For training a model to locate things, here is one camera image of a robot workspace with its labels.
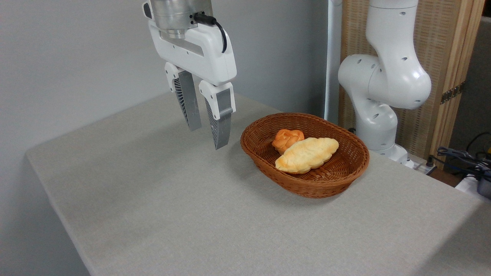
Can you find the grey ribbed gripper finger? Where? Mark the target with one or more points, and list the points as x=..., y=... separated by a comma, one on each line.
x=221, y=126
x=190, y=103

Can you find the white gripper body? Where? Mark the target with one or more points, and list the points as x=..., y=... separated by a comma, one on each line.
x=199, y=53

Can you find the long pale bread loaf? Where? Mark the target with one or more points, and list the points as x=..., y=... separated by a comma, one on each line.
x=307, y=155

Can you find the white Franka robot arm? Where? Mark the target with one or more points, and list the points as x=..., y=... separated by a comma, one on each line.
x=391, y=76

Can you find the round knotted orange bread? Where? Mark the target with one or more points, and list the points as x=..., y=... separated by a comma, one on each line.
x=285, y=138

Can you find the grey tablecloth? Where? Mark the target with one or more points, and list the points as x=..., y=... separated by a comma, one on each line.
x=172, y=207

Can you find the brown wicker basket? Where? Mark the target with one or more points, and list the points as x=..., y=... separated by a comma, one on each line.
x=330, y=172

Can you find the white vertical pole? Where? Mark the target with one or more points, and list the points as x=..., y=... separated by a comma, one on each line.
x=333, y=57

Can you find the dark metal screen hinge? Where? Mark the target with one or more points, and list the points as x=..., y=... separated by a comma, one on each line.
x=452, y=92

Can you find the wooden woven folding screen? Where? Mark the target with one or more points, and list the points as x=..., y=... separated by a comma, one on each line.
x=445, y=50

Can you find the grey box with white cloth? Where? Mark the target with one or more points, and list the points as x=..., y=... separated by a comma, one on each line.
x=484, y=188

